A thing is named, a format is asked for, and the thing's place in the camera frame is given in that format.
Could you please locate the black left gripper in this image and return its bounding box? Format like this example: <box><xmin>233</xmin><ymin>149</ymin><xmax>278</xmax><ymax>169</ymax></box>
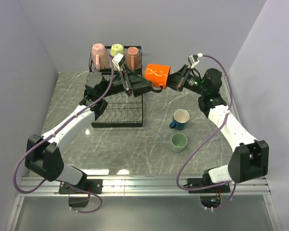
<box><xmin>100</xmin><ymin>64</ymin><xmax>153</xmax><ymax>99</ymax></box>

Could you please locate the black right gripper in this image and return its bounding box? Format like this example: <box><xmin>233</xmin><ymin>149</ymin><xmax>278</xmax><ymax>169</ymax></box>
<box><xmin>158</xmin><ymin>65</ymin><xmax>207</xmax><ymax>97</ymax></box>

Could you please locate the orange mug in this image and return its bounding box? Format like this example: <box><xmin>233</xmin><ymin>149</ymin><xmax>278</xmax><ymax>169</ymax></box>
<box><xmin>144</xmin><ymin>64</ymin><xmax>171</xmax><ymax>93</ymax></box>

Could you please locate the salmon floral mug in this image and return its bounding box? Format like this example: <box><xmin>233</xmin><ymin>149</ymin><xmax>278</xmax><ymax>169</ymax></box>
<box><xmin>126</xmin><ymin>47</ymin><xmax>141</xmax><ymax>71</ymax></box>

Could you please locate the yellow-green faceted mug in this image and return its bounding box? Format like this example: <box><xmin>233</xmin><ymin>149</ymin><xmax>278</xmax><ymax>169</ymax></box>
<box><xmin>109</xmin><ymin>44</ymin><xmax>125</xmax><ymax>58</ymax></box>

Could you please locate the pale pink mug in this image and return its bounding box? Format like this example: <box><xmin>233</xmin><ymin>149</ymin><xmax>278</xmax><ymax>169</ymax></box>
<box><xmin>91</xmin><ymin>43</ymin><xmax>109</xmax><ymax>70</ymax></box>

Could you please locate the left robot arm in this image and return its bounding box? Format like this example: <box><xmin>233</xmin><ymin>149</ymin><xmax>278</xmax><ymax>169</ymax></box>
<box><xmin>25</xmin><ymin>71</ymin><xmax>152</xmax><ymax>193</ymax></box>

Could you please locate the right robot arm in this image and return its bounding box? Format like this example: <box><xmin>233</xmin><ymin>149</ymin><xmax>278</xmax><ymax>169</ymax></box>
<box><xmin>166</xmin><ymin>65</ymin><xmax>269</xmax><ymax>192</ymax></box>

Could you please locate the blue mug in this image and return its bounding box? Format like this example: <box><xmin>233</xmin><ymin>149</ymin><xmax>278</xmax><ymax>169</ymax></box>
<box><xmin>169</xmin><ymin>109</ymin><xmax>190</xmax><ymax>130</ymax></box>

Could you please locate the light green tumbler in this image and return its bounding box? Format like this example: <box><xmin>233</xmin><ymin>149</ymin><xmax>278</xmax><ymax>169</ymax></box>
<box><xmin>171</xmin><ymin>132</ymin><xmax>187</xmax><ymax>153</ymax></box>

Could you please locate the black wire dish rack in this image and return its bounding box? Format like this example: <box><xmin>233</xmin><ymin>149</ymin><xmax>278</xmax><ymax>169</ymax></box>
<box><xmin>89</xmin><ymin>45</ymin><xmax>144</xmax><ymax>128</ymax></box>

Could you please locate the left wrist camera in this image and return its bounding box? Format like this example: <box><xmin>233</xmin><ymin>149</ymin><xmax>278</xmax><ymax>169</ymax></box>
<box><xmin>112</xmin><ymin>53</ymin><xmax>126</xmax><ymax>71</ymax></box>

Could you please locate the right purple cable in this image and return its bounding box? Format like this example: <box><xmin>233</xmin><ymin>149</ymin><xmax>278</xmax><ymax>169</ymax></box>
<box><xmin>176</xmin><ymin>54</ymin><xmax>236</xmax><ymax>210</ymax></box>

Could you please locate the purple cable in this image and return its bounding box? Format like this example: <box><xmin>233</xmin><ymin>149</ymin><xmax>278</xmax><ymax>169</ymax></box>
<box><xmin>176</xmin><ymin>54</ymin><xmax>236</xmax><ymax>210</ymax></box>
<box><xmin>13</xmin><ymin>61</ymin><xmax>115</xmax><ymax>214</ymax></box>

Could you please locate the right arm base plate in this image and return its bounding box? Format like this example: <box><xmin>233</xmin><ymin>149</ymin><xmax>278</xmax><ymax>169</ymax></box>
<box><xmin>184</xmin><ymin>178</ymin><xmax>230</xmax><ymax>194</ymax></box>

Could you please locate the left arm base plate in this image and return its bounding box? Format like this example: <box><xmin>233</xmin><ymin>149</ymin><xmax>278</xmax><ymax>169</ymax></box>
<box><xmin>58</xmin><ymin>179</ymin><xmax>103</xmax><ymax>194</ymax></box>

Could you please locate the aluminium mounting rail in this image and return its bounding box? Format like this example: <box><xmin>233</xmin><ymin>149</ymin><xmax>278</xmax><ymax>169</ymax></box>
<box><xmin>6</xmin><ymin>175</ymin><xmax>282</xmax><ymax>231</ymax></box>

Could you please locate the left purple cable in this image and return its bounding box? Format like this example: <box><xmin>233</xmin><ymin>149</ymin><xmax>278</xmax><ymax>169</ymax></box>
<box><xmin>13</xmin><ymin>61</ymin><xmax>115</xmax><ymax>214</ymax></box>

